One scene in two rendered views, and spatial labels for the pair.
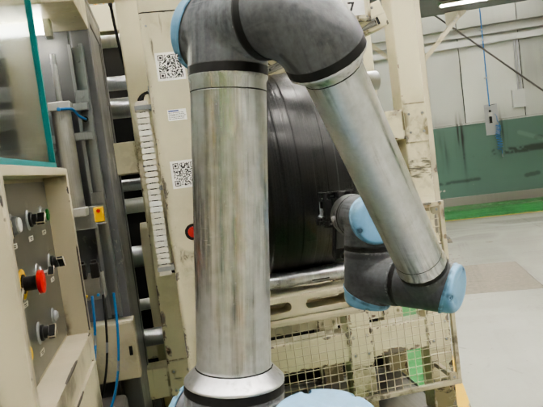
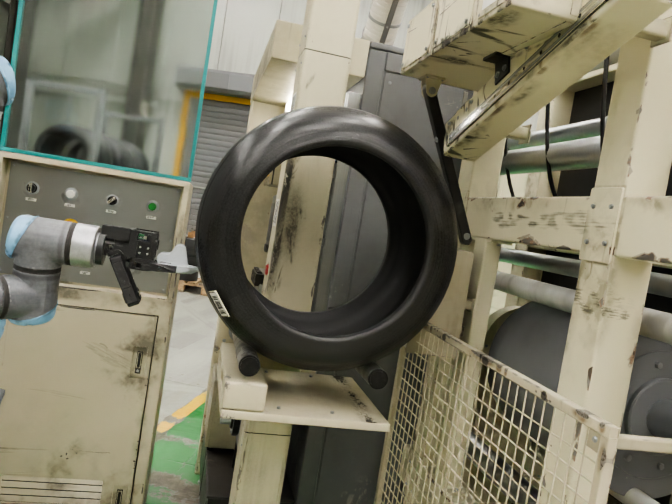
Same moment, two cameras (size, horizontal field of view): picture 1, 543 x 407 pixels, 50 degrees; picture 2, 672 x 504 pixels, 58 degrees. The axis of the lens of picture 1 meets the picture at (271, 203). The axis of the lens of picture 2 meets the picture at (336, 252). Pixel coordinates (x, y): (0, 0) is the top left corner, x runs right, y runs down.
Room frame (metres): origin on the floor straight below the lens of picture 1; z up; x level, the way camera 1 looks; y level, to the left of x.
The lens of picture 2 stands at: (1.69, -1.45, 1.23)
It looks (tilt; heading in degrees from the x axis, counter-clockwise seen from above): 3 degrees down; 87
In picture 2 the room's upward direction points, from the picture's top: 9 degrees clockwise
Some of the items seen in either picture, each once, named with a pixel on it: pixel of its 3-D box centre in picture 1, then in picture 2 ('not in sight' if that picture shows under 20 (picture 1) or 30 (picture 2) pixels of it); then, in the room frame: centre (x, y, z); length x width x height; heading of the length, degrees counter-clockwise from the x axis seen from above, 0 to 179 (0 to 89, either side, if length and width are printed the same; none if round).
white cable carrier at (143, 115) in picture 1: (155, 188); not in sight; (1.61, 0.31, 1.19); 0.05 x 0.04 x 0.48; 10
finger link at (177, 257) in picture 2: not in sight; (179, 258); (1.43, -0.15, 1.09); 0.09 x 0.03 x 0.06; 10
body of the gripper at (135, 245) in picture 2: (341, 209); (129, 248); (1.32, -0.15, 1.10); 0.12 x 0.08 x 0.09; 10
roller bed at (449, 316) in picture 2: not in sight; (427, 296); (2.06, 0.27, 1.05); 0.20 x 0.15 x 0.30; 100
